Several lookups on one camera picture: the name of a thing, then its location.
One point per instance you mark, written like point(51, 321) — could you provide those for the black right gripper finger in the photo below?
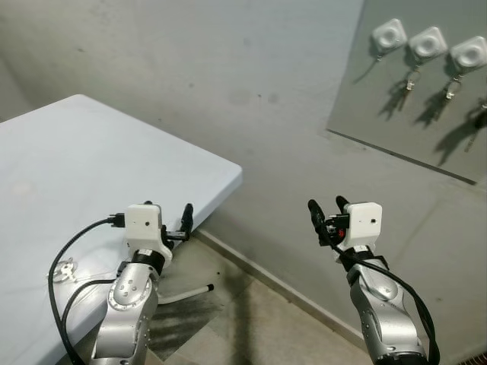
point(342, 204)
point(315, 217)

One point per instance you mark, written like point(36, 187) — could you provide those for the silver key bunch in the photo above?
point(65, 270)

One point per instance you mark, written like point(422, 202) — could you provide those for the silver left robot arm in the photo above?
point(125, 304)

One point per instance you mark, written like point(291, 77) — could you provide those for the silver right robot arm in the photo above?
point(380, 312)

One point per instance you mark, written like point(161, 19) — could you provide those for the grey hook board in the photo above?
point(365, 99)

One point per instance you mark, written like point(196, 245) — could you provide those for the white folding table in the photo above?
point(91, 167)

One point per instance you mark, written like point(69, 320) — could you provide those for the black hanging key fob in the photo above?
point(482, 118)

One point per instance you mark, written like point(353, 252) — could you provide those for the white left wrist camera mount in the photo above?
point(143, 224)

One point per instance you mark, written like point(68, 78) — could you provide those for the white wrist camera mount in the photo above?
point(143, 224)
point(364, 220)

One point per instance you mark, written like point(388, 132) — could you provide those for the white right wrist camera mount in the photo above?
point(364, 220)

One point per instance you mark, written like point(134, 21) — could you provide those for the white square wall hook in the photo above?
point(468, 53)
point(428, 43)
point(389, 36)

